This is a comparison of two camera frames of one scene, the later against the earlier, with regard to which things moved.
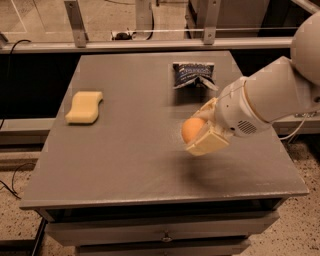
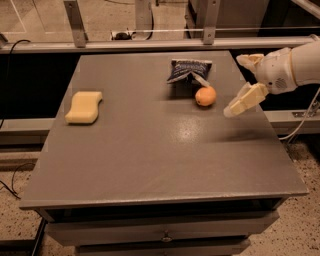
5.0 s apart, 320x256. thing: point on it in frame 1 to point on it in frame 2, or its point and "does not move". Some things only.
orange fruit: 191,127 to 205,96
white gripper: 237,109 to 275,73
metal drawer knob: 166,238 does not move
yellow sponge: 84,108 does not move
